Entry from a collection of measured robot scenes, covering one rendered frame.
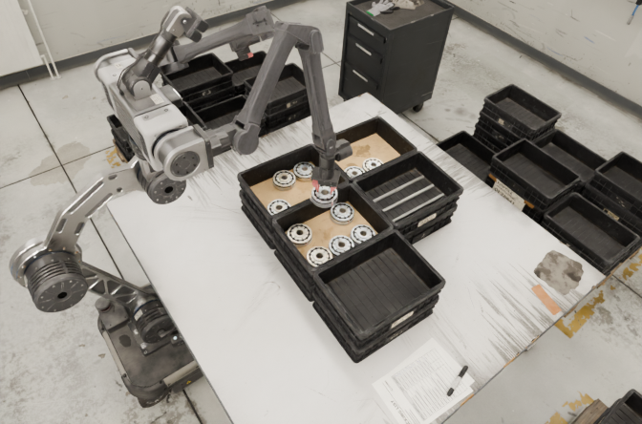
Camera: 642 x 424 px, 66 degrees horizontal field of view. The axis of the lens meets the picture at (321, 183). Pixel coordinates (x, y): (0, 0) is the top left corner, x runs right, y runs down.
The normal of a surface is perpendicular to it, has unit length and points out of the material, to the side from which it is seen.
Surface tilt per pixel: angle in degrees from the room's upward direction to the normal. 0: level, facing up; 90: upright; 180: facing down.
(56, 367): 0
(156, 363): 0
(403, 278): 0
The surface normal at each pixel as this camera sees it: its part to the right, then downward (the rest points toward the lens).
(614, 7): -0.80, 0.40
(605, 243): 0.05, -0.69
